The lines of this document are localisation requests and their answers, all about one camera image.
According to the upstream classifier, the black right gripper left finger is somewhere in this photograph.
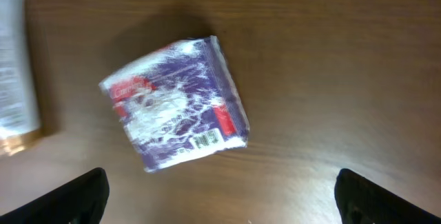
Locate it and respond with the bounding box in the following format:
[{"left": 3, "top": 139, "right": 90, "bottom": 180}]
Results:
[{"left": 1, "top": 167, "right": 110, "bottom": 224}]

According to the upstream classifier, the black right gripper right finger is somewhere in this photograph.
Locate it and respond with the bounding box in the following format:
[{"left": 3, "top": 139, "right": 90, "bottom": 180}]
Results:
[{"left": 334, "top": 168, "right": 440, "bottom": 224}]

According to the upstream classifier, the white tube gold cap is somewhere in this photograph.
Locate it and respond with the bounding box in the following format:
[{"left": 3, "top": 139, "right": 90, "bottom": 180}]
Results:
[{"left": 1, "top": 0, "right": 41, "bottom": 157}]

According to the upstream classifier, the red purple tissue pack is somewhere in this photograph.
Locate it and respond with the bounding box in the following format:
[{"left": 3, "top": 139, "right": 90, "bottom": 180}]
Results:
[{"left": 99, "top": 36, "right": 250, "bottom": 173}]

